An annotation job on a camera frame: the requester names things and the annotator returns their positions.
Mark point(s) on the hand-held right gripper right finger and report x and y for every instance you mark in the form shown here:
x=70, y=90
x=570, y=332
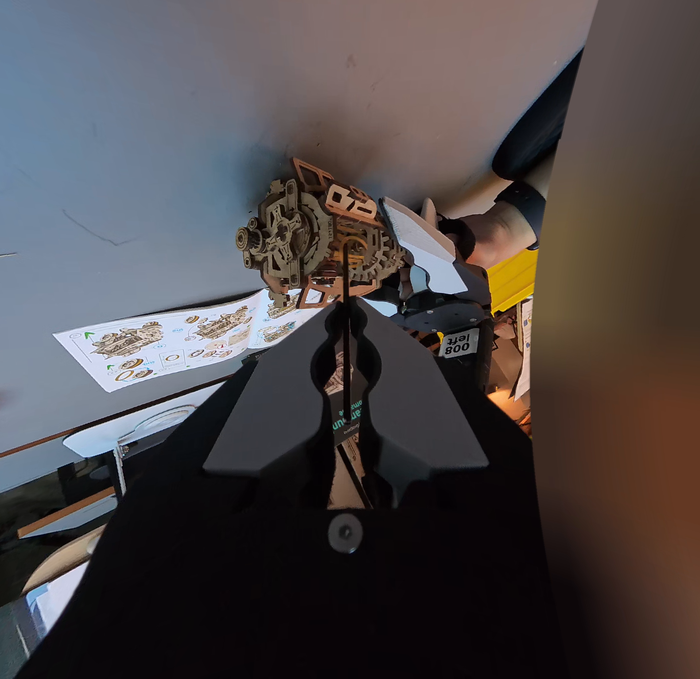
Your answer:
x=421, y=416

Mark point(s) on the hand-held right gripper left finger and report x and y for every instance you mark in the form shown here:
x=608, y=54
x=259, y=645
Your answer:
x=273, y=411

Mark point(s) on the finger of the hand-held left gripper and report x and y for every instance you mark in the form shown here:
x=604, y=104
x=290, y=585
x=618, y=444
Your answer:
x=391, y=308
x=421, y=241

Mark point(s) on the thin wooden model part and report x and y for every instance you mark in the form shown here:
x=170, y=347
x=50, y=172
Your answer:
x=348, y=383

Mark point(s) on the wooden mechanical model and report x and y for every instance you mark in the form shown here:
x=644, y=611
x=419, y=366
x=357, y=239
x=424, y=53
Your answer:
x=284, y=236

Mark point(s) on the black model kit box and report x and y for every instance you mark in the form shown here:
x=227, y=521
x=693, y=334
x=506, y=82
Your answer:
x=336, y=422

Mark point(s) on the person's left hand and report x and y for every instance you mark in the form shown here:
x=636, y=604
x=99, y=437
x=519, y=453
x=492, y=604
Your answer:
x=497, y=233

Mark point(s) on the yellow plastic bin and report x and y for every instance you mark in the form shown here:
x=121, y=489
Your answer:
x=511, y=279

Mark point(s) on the white paper sheet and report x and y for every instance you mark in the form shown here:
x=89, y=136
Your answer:
x=524, y=356

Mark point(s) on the black wristband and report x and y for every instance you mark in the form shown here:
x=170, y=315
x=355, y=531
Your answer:
x=528, y=203

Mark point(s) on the assembly instruction booklet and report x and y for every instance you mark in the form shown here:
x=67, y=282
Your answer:
x=164, y=340

